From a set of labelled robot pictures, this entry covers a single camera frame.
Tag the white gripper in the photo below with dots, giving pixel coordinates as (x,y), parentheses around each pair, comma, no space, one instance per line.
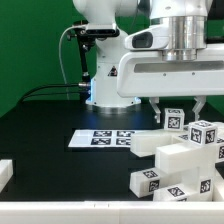
(145,74)

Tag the white tagged cube nut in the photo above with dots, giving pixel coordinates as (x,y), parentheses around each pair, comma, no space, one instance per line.
(174,119)

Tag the white tagged cube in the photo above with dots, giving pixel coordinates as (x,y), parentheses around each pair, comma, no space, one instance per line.
(202,132)

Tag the white chair back frame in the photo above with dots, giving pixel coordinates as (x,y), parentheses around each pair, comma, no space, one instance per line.
(172,150)

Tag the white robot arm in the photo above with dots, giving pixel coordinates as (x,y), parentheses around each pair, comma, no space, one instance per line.
(186,20)

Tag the white marker sheet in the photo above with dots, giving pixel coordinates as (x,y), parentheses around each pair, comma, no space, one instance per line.
(101,138)

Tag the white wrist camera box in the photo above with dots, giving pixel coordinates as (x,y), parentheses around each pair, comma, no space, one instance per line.
(153,38)

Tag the black camera on stand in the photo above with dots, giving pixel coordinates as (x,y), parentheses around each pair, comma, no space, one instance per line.
(102,30)

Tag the black camera stand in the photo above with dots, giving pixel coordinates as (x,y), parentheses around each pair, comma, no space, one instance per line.
(83,60)

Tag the white front rail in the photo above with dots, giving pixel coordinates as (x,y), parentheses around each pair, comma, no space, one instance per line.
(111,212)

